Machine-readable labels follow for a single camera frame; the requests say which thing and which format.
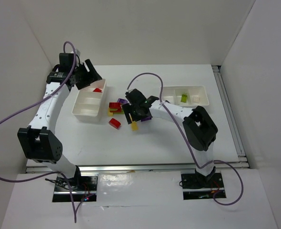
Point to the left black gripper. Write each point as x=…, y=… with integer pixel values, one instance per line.
x=84, y=78

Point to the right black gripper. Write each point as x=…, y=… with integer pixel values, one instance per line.
x=131, y=112

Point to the red small lego brick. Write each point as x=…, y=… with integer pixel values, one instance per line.
x=97, y=90

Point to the yellow lego brick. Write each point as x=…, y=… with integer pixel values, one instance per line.
x=134, y=126

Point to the red curved lego brick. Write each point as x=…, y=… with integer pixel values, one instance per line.
x=115, y=123

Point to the green sloped lego brick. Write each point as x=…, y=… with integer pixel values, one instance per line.
x=184, y=98

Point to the white lego brick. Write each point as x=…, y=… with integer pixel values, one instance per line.
x=196, y=99

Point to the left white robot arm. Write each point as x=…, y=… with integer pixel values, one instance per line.
x=38, y=140

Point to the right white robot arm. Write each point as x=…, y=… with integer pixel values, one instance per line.
x=196, y=126

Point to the purple curved lego base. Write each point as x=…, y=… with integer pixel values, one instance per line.
x=146, y=119

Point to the purple printed lego brick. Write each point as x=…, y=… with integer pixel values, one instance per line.
x=122, y=101

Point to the red yellow green lego pile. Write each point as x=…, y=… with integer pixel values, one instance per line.
x=115, y=108

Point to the left white divided tray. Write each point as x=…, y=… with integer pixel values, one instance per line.
x=88, y=104

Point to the white divided tray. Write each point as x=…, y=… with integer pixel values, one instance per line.
x=172, y=94
x=88, y=104

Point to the right white divided tray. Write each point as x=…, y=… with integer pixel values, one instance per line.
x=172, y=94

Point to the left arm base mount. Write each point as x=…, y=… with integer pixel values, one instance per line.
x=85, y=189

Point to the aluminium rail right side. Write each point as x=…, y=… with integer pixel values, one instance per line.
x=243, y=161

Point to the aluminium rail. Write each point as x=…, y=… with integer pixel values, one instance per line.
x=243, y=161
x=123, y=168

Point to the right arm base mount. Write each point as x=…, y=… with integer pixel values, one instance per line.
x=193, y=189

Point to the aluminium rail front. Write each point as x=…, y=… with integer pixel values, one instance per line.
x=123, y=168

